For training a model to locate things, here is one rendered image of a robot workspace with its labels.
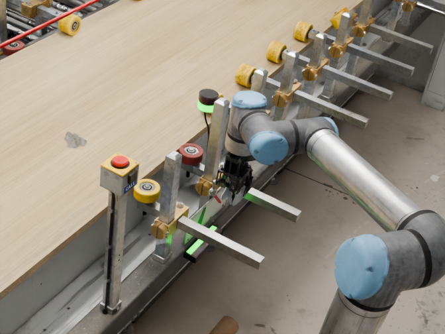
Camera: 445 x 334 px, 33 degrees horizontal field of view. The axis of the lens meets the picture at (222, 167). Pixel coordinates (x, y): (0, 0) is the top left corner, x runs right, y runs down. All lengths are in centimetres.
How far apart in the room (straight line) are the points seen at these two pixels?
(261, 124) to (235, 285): 153
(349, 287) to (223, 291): 187
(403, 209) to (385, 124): 303
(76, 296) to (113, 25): 128
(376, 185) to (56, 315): 108
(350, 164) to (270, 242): 183
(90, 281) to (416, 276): 123
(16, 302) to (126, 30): 137
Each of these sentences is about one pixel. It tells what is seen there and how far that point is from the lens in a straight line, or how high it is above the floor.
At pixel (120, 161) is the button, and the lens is 188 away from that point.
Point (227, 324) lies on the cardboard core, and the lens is 308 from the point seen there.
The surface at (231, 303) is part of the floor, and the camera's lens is 326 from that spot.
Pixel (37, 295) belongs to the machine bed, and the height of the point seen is 69.
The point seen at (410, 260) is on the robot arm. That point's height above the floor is 143.
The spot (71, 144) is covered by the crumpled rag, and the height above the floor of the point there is 91.
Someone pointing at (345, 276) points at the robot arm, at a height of 137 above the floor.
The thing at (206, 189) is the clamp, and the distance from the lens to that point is 243.
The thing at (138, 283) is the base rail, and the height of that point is 70.
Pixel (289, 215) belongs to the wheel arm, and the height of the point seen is 85.
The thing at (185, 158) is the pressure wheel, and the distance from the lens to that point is 248.
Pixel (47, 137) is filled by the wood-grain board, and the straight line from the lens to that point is 252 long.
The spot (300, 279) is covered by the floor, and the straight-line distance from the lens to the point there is 343.
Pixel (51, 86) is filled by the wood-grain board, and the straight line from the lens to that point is 278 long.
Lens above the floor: 237
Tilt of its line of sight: 37 degrees down
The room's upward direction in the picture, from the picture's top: 10 degrees clockwise
